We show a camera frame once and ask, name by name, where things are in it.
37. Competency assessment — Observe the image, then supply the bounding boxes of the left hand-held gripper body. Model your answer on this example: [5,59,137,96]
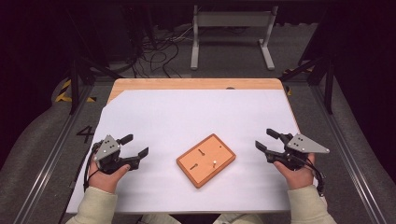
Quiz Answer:
[92,133,141,175]

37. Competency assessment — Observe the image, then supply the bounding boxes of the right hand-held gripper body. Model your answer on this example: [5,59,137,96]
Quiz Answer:
[265,133,331,172]

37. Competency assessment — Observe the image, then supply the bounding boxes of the wooden board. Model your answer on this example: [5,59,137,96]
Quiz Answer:
[176,133,236,189]

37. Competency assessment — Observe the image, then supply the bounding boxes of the person's left hand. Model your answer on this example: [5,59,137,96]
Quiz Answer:
[88,155,131,194]

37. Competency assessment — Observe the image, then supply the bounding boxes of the person's right hand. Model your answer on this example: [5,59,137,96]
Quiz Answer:
[273,152,316,190]

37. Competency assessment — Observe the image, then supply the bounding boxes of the white paper sheet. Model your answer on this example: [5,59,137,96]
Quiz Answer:
[66,89,301,215]

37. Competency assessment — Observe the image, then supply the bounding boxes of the black metal stand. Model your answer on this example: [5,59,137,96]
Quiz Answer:
[66,54,124,116]
[278,54,336,116]

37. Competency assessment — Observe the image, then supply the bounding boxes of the white metal stand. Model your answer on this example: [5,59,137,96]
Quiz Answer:
[190,5,279,71]

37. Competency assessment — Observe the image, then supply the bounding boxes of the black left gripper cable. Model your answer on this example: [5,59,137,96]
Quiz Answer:
[82,141,104,192]

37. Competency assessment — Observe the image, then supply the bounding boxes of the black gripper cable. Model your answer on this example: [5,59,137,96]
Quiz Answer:
[82,141,104,192]
[298,153,327,198]

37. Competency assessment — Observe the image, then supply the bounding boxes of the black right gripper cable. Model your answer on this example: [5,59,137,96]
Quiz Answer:
[298,153,327,198]

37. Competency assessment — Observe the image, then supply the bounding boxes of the aluminium floor rail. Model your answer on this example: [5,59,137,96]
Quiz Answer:
[12,83,96,224]
[311,83,389,224]

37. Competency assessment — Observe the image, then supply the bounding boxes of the black floor cables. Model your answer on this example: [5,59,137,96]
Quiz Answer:
[132,29,190,79]

